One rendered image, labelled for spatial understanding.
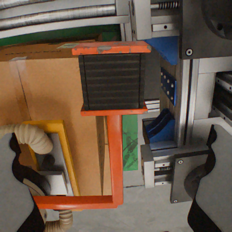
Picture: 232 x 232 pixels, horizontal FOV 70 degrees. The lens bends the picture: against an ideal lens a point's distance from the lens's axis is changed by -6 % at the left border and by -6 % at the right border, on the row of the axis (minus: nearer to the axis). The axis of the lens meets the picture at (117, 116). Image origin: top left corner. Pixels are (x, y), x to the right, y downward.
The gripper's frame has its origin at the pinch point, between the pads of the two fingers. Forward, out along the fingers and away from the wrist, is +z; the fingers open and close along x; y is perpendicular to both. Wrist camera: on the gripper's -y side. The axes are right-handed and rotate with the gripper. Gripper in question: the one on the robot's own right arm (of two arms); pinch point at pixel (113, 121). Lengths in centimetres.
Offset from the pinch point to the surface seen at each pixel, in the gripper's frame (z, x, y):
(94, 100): 8.9, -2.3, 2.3
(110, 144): 10.3, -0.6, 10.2
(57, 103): 35.1, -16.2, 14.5
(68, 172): 22.3, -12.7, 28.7
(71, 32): 130, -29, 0
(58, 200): 11.0, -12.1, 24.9
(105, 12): 75, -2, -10
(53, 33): 130, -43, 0
